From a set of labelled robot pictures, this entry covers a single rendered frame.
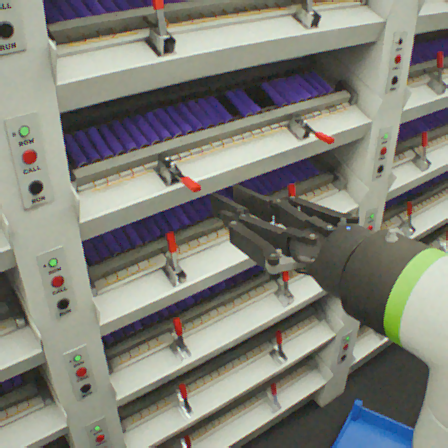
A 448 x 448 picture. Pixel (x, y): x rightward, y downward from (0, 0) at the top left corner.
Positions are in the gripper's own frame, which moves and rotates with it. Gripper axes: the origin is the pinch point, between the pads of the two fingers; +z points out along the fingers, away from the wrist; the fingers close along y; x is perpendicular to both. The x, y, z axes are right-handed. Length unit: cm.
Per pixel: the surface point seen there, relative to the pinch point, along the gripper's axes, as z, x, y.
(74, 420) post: 22, -41, -24
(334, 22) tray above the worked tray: 14.3, 17.8, 32.6
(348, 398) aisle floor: 27, -93, 53
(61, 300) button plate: 17.3, -13.5, -20.7
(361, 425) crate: 17, -94, 49
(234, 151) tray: 18.6, -0.8, 13.0
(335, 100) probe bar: 19.6, 2.3, 38.1
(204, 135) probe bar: 20.1, 2.8, 8.5
